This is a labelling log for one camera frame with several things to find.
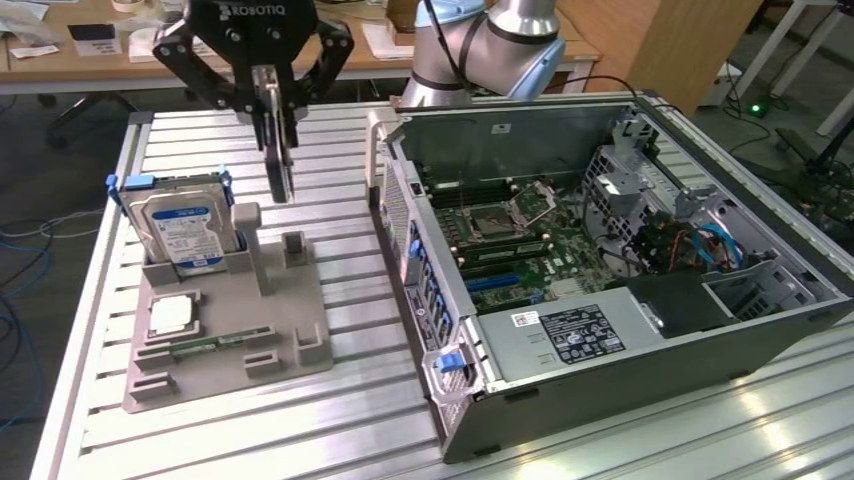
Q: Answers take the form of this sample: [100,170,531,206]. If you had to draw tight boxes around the CPU socket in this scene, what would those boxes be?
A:
[464,202,519,242]

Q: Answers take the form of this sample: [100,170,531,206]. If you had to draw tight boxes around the dark grey open PC case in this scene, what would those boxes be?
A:
[364,89,854,465]

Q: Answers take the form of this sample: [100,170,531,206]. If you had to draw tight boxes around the brown cardboard box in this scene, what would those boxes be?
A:
[386,0,420,31]

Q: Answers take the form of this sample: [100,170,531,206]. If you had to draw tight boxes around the silver CPU chip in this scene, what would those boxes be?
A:
[147,297,200,336]

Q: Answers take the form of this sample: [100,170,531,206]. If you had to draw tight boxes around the black graphics card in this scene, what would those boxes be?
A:
[250,63,299,205]

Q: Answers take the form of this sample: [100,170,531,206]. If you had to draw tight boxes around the blue floor cable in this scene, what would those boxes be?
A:
[0,239,55,431]

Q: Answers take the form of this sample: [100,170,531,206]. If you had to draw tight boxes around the hard disk in blue carrier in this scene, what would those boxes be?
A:
[104,169,251,276]

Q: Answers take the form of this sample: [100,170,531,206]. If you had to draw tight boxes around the grey parts rack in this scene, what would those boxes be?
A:
[120,202,338,415]

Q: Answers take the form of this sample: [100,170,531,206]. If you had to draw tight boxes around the black power cable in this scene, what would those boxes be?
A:
[546,74,689,114]

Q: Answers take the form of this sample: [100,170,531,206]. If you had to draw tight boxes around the blue data wire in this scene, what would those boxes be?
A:
[693,224,746,274]

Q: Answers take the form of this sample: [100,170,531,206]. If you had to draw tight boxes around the loose green RAM stick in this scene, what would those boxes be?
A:
[170,333,252,354]

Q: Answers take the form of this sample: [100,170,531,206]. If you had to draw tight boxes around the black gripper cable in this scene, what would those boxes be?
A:
[418,0,472,90]

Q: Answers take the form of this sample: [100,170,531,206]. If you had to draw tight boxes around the dark floor equipment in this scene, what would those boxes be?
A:
[773,127,854,226]

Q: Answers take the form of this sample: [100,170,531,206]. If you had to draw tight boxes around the wooden cabinet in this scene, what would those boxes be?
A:
[559,0,766,116]

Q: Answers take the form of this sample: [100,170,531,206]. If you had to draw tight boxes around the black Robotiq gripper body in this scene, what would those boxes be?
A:
[186,0,322,77]

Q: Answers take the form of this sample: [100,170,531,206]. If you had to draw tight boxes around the black and white box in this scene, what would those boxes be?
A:
[65,23,123,57]

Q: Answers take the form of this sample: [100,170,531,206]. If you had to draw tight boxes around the installed green RAM stick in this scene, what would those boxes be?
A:
[459,240,546,265]

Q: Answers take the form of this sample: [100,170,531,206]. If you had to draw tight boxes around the blue expansion slot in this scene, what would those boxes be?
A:
[466,276,523,297]

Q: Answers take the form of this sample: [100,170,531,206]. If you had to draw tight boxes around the white table frame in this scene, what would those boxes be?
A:
[730,0,854,136]

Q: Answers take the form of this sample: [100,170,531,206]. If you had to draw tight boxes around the black office chair base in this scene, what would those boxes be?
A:
[45,92,146,149]

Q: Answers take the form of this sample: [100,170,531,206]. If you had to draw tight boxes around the clear plastic bag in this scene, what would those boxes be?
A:
[0,4,68,46]

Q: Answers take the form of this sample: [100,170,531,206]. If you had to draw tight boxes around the grey floor cable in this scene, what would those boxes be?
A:
[0,209,101,241]

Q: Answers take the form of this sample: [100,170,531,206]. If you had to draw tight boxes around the long black expansion slot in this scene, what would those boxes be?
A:
[463,263,516,281]

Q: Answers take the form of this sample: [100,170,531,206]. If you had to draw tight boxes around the metal socket cover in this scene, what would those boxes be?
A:
[507,178,561,217]

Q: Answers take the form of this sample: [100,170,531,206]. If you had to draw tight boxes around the white papers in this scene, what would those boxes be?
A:
[363,22,419,60]

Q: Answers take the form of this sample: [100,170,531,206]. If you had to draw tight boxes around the grey card retainer flap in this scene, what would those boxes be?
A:
[364,108,407,201]

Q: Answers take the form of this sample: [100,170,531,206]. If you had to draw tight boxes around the grey power supply unit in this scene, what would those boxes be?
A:
[474,287,669,396]

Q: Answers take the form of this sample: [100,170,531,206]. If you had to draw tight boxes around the white box with round tape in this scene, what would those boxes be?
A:
[127,27,166,64]

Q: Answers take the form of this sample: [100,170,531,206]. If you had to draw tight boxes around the perforated metal drive cage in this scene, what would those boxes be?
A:
[583,144,675,237]

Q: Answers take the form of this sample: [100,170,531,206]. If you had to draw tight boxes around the wooden desk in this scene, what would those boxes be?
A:
[0,0,602,96]

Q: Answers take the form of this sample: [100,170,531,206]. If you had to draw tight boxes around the grey disk bay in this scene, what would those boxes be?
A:
[699,257,826,324]

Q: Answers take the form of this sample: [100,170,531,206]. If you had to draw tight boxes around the green motherboard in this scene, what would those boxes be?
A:
[426,169,646,307]

